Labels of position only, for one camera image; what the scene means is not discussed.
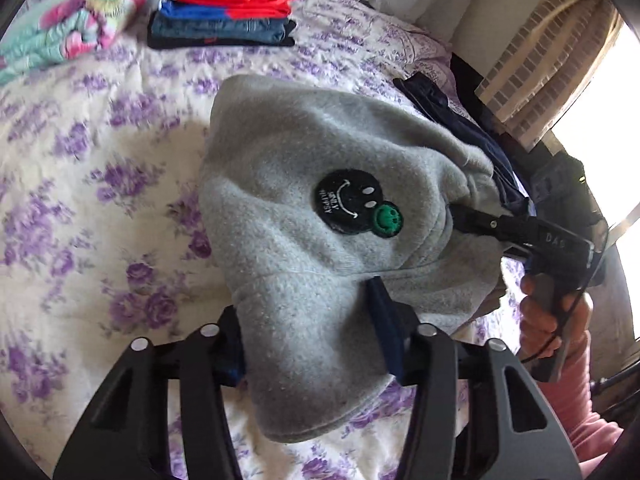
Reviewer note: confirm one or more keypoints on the folded blue jeans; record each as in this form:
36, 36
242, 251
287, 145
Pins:
180, 25

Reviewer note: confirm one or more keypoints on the purple floral bedspread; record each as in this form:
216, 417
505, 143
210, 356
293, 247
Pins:
101, 238

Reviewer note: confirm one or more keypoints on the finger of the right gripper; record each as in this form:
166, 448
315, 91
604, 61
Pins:
471, 221

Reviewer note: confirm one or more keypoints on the dark navy clothes pile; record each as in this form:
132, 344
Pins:
428, 99

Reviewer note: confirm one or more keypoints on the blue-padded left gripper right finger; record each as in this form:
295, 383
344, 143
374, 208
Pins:
477, 413

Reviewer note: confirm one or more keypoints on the beige checkered curtain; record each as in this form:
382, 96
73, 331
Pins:
548, 64

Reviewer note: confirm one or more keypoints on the folded teal floral quilt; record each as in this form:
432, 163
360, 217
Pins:
57, 31

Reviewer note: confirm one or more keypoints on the right hand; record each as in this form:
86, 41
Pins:
538, 325

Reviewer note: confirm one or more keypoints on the window frame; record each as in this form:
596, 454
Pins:
617, 231

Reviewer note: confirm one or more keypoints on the grey fleece pants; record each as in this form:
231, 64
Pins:
307, 193

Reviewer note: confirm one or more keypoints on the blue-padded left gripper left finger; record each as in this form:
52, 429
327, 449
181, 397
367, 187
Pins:
123, 432

